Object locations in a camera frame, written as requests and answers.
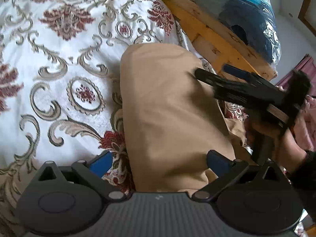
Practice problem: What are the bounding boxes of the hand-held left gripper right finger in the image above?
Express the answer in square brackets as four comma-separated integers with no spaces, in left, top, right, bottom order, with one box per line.
[192,150,282,202]

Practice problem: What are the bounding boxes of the white floral patterned bedspread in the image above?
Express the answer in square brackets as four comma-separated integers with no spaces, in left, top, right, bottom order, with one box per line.
[0,0,250,237]

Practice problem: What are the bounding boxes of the person's right hand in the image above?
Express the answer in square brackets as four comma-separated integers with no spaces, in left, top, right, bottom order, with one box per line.
[246,85,297,153]

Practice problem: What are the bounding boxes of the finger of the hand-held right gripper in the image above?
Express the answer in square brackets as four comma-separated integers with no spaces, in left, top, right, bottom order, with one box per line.
[223,64,251,80]
[195,68,224,88]

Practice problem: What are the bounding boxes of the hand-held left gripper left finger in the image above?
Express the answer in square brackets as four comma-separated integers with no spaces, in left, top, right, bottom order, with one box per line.
[37,150,127,201]

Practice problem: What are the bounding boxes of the clear plastic bag of clothes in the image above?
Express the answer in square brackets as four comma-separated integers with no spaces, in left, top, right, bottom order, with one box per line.
[184,0,282,66]

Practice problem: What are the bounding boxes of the wooden bed frame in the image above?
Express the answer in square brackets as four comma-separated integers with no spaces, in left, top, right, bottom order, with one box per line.
[53,0,278,80]

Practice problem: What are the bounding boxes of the pink cloth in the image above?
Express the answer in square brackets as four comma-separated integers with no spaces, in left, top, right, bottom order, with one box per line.
[275,54,316,151]

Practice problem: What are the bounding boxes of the tan hooded zip jacket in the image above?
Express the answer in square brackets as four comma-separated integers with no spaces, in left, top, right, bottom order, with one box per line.
[119,43,258,193]

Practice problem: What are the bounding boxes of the person's right forearm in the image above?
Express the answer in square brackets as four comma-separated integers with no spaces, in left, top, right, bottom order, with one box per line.
[276,128,316,203]

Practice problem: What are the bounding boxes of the wooden picture frame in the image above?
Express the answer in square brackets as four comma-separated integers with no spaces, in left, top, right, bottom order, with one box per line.
[297,0,316,30]

